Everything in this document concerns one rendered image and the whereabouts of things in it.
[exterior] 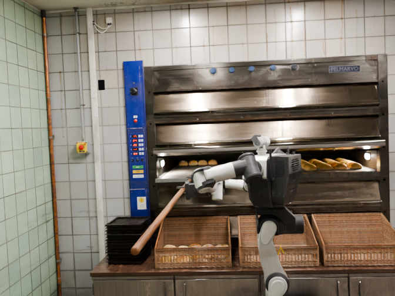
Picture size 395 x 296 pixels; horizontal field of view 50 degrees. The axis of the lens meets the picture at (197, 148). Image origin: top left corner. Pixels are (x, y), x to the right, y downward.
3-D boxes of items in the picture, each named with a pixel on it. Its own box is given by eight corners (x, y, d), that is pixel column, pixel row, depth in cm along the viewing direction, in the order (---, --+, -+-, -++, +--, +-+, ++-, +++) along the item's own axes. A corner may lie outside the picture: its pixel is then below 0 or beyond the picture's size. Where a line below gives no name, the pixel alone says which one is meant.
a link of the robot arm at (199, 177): (207, 197, 253) (191, 192, 236) (203, 182, 257) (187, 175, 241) (222, 191, 249) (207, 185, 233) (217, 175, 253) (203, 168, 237)
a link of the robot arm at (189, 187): (183, 181, 262) (202, 181, 259) (187, 179, 271) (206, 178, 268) (184, 201, 262) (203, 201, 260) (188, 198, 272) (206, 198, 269)
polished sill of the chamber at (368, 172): (158, 181, 356) (158, 177, 356) (377, 175, 342) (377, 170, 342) (157, 182, 350) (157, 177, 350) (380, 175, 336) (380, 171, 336)
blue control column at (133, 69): (168, 250, 547) (161, 83, 536) (180, 249, 546) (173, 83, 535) (135, 318, 355) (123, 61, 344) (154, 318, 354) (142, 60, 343)
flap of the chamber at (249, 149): (153, 153, 334) (157, 155, 354) (385, 145, 320) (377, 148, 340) (153, 150, 334) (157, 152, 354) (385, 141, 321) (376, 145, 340)
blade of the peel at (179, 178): (227, 180, 316) (227, 177, 316) (155, 182, 321) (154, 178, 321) (228, 174, 352) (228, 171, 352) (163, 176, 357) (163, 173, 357)
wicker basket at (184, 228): (163, 249, 351) (161, 217, 350) (231, 248, 348) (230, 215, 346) (154, 269, 303) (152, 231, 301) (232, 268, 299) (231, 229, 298)
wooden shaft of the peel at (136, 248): (139, 256, 140) (138, 247, 140) (130, 256, 140) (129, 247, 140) (191, 182, 310) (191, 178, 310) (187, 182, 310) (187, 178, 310)
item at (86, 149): (79, 152, 354) (78, 141, 353) (90, 152, 353) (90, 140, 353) (76, 153, 347) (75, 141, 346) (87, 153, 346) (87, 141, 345)
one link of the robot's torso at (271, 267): (288, 285, 267) (277, 213, 265) (291, 296, 250) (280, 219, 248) (264, 288, 269) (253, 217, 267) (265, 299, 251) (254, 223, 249)
